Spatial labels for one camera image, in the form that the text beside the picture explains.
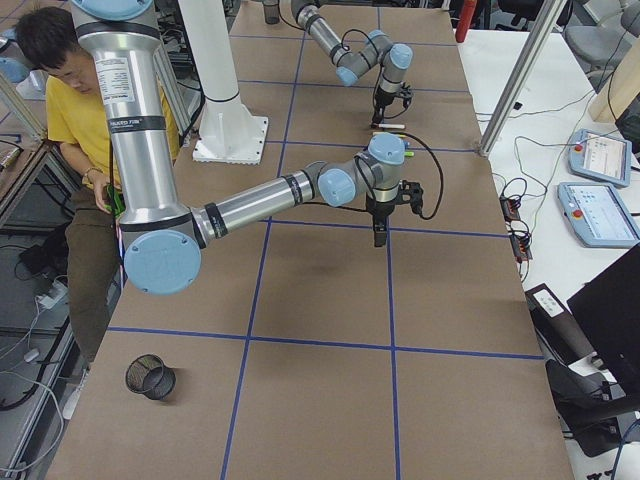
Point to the far teach pendant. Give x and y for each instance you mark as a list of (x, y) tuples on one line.
[(601, 157)]

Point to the near teach pendant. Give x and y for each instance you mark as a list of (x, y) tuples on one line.
[(598, 215)]

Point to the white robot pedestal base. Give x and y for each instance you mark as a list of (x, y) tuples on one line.
[(228, 132)]

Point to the person in yellow shirt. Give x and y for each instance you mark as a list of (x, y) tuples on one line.
[(77, 122)]

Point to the red fire extinguisher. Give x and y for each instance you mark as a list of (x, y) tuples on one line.
[(465, 19)]

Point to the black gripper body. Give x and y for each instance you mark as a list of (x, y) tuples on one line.
[(380, 209), (384, 98)]

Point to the office chair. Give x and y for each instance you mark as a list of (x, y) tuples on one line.
[(600, 47)]

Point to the black mesh pen cup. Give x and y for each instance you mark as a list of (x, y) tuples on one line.
[(271, 11), (148, 375)]

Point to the teach pendant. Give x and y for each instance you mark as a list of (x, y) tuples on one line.
[(601, 157), (598, 215)]

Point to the aluminium frame post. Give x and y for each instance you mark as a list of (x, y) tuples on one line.
[(546, 20)]

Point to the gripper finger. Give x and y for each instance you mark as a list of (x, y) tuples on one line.
[(379, 231), (377, 118)]

